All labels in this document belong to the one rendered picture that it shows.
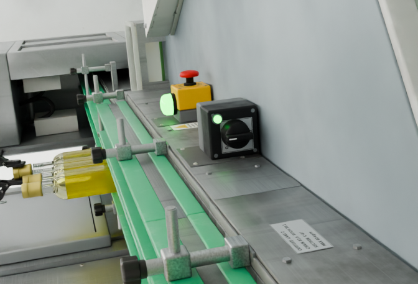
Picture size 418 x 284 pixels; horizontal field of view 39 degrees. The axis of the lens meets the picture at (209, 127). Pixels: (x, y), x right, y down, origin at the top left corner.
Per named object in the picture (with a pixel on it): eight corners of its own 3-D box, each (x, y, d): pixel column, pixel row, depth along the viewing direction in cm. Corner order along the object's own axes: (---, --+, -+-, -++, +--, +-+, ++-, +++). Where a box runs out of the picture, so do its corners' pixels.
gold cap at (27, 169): (33, 175, 147) (15, 178, 146) (31, 161, 147) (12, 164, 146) (32, 179, 144) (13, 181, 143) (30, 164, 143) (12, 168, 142)
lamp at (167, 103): (173, 112, 124) (159, 114, 123) (171, 91, 123) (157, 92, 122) (178, 116, 120) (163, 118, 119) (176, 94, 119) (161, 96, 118)
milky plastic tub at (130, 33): (158, 91, 185) (131, 94, 183) (152, 18, 179) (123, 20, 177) (169, 100, 168) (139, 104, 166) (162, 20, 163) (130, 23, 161)
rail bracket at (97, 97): (127, 131, 166) (81, 137, 163) (120, 71, 162) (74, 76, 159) (128, 133, 163) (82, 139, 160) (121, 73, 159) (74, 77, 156)
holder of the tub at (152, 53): (162, 107, 186) (137, 110, 184) (153, 18, 179) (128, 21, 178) (172, 117, 170) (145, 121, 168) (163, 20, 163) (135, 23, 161)
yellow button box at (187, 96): (206, 112, 127) (173, 117, 126) (204, 78, 125) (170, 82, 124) (215, 119, 121) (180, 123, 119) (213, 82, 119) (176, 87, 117)
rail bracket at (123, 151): (166, 150, 107) (91, 160, 104) (162, 110, 106) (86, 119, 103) (170, 155, 104) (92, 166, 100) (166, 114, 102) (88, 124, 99)
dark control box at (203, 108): (246, 142, 101) (199, 148, 99) (244, 96, 99) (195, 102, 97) (263, 153, 93) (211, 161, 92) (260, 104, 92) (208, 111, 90)
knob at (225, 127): (249, 145, 93) (255, 150, 90) (221, 148, 92) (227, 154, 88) (247, 117, 92) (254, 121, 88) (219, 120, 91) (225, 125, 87)
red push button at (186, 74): (178, 86, 123) (177, 70, 122) (197, 84, 124) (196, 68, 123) (182, 89, 119) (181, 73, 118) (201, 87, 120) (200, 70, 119)
